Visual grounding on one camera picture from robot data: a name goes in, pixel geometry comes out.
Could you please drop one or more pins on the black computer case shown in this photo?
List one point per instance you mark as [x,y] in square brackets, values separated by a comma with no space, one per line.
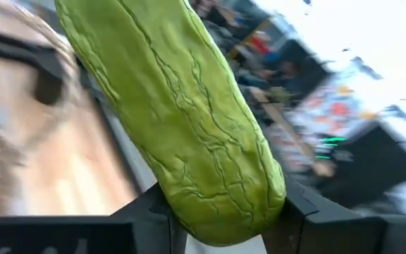
[372,166]

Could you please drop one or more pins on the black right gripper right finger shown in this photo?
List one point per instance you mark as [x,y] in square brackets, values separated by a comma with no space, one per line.
[312,233]

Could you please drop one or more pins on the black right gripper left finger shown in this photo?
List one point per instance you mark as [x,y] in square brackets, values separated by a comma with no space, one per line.
[153,225]

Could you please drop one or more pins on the green wrinkled cucumber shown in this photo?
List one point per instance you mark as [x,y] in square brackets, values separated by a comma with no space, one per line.
[175,123]

